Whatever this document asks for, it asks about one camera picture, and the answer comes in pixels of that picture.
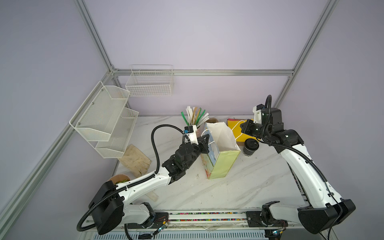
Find painted paper gift bag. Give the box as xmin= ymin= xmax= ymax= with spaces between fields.
xmin=202 ymin=122 xmax=241 ymax=180

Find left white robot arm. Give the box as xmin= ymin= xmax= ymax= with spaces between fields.
xmin=89 ymin=134 xmax=210 ymax=235

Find yellow napkin stack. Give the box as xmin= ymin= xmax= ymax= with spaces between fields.
xmin=227 ymin=119 xmax=257 ymax=143

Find stacked brown cup carriers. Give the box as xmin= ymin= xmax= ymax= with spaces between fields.
xmin=207 ymin=118 xmax=219 ymax=123

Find brown wrapped straws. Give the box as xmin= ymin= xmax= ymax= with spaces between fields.
xmin=192 ymin=107 xmax=202 ymax=125

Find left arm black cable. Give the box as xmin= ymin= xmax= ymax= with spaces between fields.
xmin=76 ymin=124 xmax=185 ymax=232

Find lower white mesh shelf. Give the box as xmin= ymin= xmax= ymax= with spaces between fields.
xmin=95 ymin=108 xmax=139 ymax=159

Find paper coffee cup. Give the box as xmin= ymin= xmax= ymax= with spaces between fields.
xmin=243 ymin=139 xmax=260 ymax=157

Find paper bowl of greens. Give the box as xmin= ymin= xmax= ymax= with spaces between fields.
xmin=110 ymin=174 xmax=131 ymax=185

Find upper white mesh shelf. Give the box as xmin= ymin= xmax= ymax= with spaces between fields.
xmin=69 ymin=82 xmax=130 ymax=142

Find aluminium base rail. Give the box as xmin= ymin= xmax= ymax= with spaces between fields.
xmin=83 ymin=208 xmax=331 ymax=232

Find brown paper bag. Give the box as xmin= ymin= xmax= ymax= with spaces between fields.
xmin=119 ymin=145 xmax=152 ymax=178

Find white wire basket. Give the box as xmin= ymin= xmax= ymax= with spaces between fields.
xmin=126 ymin=65 xmax=174 ymax=97

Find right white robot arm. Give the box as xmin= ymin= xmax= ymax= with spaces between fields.
xmin=241 ymin=105 xmax=356 ymax=234

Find white mesh shelf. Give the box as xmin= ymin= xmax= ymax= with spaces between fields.
xmin=69 ymin=82 xmax=130 ymax=142
xmin=95 ymin=108 xmax=139 ymax=159

